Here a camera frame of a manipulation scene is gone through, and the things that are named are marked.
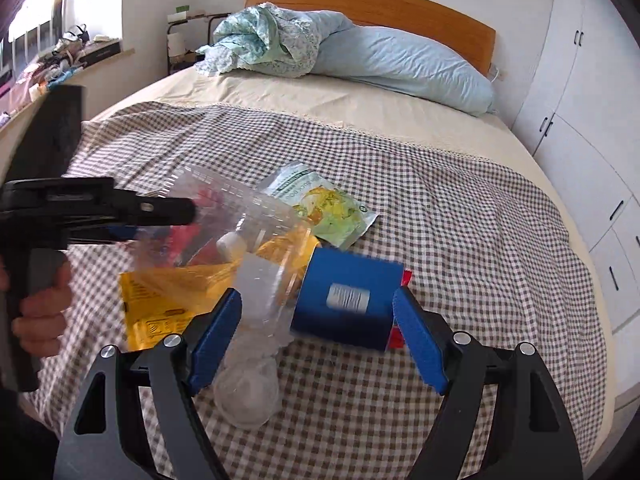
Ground dark flat box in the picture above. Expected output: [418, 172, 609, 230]
[82, 42, 122, 68]

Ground small white bottle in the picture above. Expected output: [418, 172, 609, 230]
[216, 232, 248, 261]

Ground person's left hand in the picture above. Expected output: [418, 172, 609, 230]
[11, 261, 73, 357]

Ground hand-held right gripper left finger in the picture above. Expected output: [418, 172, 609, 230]
[54, 287, 243, 480]

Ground crumpled floral quilt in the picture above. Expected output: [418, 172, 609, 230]
[194, 2, 353, 78]

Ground beige bed sheet mattress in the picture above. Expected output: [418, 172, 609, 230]
[0, 67, 621, 480]

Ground red snack wrapper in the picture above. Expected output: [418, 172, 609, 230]
[167, 225, 211, 261]

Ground yellow snack packet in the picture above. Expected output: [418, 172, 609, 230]
[119, 227, 321, 353]

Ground pile of windowsill clutter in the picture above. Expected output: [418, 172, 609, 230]
[0, 22, 121, 126]

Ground black metal bedside table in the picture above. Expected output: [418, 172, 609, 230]
[165, 10, 231, 76]

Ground clear plastic cup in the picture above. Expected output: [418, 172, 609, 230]
[214, 252, 301, 430]

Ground person's black trousers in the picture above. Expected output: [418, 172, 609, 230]
[0, 387, 61, 480]

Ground green and yellow packet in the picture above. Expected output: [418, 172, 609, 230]
[262, 161, 381, 251]

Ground checkered blanket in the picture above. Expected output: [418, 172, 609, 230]
[30, 101, 593, 480]

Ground wooden bed frame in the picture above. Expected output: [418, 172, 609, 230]
[245, 0, 497, 73]

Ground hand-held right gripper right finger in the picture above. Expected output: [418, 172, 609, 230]
[392, 286, 585, 480]

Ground light blue pillow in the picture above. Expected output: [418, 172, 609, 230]
[310, 25, 497, 116]

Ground white wardrobe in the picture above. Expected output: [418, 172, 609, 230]
[510, 0, 640, 336]

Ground blue box with white label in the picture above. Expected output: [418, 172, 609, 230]
[290, 247, 405, 352]

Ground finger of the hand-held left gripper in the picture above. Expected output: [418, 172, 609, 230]
[114, 195, 196, 226]
[102, 225, 143, 242]

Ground small red wrapper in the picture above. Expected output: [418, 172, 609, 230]
[387, 270, 413, 348]

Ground clear plastic bag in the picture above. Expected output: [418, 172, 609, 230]
[112, 162, 303, 281]

